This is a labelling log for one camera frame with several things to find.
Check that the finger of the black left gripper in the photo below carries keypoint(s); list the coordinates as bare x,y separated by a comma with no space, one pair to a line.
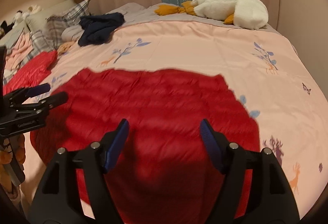
46,104
19,96

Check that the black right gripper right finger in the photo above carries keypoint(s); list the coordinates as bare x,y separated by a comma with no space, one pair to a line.
271,199

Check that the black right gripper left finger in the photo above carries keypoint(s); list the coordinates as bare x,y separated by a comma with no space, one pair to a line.
73,188

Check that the red down jacket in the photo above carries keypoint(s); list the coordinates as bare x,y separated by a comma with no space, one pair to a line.
33,72
163,174

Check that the left hand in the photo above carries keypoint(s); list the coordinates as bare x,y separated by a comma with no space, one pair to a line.
14,169

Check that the pink folded cloth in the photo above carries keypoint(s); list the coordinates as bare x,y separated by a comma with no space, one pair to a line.
19,51

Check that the small orange plush toy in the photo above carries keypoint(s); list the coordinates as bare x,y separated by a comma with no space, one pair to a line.
65,47

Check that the plaid grey pillow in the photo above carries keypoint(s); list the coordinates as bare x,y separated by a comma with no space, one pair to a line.
47,26

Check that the dark navy garment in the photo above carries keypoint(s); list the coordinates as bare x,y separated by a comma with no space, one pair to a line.
97,29

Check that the grey bed sheet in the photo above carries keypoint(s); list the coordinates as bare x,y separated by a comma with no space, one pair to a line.
135,13

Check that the pink deer print duvet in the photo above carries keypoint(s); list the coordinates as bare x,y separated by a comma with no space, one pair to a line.
261,68

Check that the white goose plush toy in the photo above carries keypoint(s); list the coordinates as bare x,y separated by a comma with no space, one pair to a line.
247,14

